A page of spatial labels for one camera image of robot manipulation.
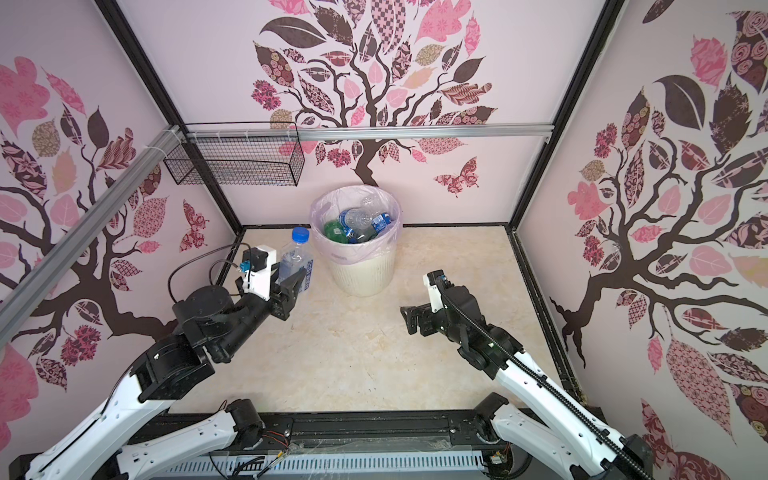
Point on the pink plastic bin liner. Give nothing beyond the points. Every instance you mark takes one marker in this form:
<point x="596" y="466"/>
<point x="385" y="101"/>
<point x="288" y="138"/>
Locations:
<point x="328" y="207"/>

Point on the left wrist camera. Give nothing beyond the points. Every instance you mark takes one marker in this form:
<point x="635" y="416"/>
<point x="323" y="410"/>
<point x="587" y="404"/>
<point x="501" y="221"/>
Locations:
<point x="257" y="267"/>

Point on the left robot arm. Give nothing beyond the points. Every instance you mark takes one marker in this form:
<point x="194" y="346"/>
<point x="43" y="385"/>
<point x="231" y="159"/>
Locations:
<point x="212" y="328"/>

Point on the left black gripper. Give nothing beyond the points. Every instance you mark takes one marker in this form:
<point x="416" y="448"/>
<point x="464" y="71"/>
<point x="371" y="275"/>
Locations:
<point x="287" y="299"/>

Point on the horizontal aluminium rail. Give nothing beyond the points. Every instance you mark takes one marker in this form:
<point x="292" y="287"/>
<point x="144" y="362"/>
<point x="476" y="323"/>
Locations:
<point x="366" y="132"/>

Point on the clear bottle blue cap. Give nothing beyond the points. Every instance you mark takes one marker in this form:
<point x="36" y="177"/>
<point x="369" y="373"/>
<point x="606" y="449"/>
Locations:
<point x="296" y="256"/>

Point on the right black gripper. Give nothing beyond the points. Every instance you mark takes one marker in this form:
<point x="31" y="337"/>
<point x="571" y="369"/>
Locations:
<point x="412" y="318"/>

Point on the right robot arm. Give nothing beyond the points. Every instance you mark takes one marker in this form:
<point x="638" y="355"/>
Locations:
<point x="562" y="434"/>

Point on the blue label bottle front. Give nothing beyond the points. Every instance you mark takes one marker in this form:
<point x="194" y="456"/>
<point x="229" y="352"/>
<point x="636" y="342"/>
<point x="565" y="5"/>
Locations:
<point x="361" y="226"/>

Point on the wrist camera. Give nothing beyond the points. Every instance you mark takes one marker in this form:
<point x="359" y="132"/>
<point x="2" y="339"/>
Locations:
<point x="434" y="281"/>
<point x="257" y="267"/>

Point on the cream ribbed trash bin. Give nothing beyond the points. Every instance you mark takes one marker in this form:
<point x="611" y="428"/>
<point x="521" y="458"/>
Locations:
<point x="366" y="278"/>

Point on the black base frame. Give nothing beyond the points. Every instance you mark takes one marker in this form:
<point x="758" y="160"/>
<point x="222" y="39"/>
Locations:
<point x="461" y="428"/>

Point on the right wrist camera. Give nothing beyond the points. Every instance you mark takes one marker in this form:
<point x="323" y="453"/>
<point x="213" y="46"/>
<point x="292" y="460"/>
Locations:
<point x="434" y="281"/>

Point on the green bottle yellow cap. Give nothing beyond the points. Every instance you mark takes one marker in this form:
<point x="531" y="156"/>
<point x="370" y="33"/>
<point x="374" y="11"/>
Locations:
<point x="335" y="231"/>

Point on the white slotted cable duct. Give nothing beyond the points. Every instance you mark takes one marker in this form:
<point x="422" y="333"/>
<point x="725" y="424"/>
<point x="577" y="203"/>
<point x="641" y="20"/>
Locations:
<point x="331" y="466"/>

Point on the black wire basket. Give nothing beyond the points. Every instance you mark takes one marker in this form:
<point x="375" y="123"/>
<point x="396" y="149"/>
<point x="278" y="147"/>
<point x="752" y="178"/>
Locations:
<point x="261" y="153"/>

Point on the diagonal aluminium rail left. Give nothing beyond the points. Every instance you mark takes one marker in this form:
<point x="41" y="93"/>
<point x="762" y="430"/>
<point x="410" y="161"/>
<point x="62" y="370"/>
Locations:
<point x="19" y="305"/>

